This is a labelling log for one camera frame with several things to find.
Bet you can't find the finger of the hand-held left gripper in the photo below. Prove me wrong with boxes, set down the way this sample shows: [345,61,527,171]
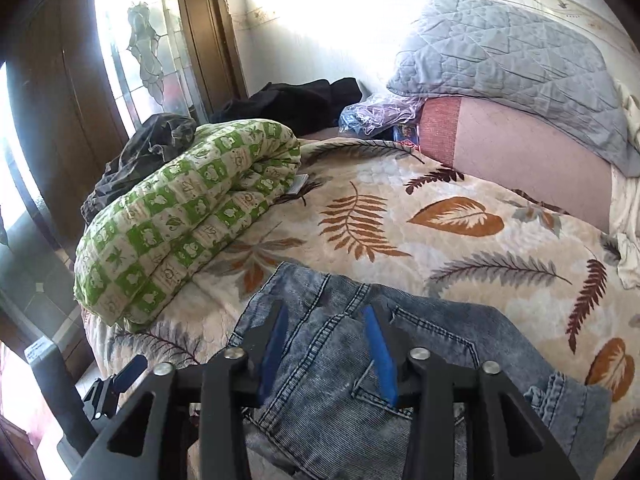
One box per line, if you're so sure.
[112,355,149,395]

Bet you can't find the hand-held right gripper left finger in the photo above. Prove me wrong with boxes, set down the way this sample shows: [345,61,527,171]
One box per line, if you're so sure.
[72,301,291,480]

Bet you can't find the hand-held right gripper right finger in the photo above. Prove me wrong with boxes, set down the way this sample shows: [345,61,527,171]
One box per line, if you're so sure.
[361,304,583,480]

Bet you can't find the blue denim pants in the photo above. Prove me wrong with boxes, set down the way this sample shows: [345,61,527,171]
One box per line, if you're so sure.
[232,261,613,480]

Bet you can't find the leaf print bedspread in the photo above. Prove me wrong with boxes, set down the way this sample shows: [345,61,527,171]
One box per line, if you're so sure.
[82,137,640,480]

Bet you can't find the green patterned quilt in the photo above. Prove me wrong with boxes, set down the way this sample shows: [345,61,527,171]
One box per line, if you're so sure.
[74,117,302,333]

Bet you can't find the blue packet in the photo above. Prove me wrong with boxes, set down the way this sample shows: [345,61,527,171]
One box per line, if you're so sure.
[392,124,421,148]

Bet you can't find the dark camouflage cloth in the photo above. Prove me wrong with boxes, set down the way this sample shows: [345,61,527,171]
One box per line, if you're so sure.
[82,114,198,226]

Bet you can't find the pink quilted bolster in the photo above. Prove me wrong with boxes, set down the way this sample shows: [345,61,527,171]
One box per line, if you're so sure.
[419,96,617,233]

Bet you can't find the clear plastic bag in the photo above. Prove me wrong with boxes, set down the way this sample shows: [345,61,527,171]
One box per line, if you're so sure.
[339,91,426,141]

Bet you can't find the black clothing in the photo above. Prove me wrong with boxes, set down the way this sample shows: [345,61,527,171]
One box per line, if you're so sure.
[210,77,363,136]

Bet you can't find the white floral cloth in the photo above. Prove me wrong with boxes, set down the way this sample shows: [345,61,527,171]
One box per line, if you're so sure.
[607,80,640,291]

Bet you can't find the dark wooden door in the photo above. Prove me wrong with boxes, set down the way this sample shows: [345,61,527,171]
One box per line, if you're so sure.
[10,0,131,251]

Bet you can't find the etched glass door panel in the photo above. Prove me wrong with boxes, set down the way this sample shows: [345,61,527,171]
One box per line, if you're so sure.
[95,0,211,131]

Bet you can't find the grey quilted pillow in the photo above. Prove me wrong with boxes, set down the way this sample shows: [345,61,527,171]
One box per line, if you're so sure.
[387,0,640,178]

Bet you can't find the wooden door frame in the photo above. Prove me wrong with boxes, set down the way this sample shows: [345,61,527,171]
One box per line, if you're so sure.
[172,0,248,116]

